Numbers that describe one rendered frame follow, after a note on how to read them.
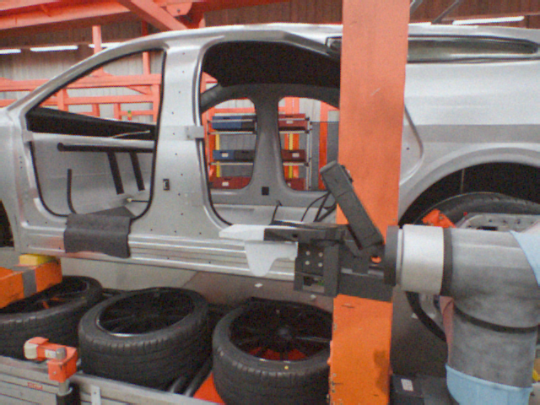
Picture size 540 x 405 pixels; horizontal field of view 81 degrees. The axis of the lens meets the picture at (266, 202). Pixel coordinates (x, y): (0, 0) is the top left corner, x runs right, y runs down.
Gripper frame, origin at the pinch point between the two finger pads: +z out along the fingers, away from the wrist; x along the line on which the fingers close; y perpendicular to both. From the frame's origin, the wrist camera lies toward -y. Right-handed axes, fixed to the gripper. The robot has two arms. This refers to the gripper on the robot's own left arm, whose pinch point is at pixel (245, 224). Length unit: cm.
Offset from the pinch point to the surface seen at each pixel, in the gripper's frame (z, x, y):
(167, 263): 93, 93, 34
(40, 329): 152, 66, 71
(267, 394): 25, 75, 73
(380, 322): -16, 55, 30
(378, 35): -12, 44, -46
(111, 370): 97, 64, 78
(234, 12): 503, 834, -581
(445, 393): -42, 132, 84
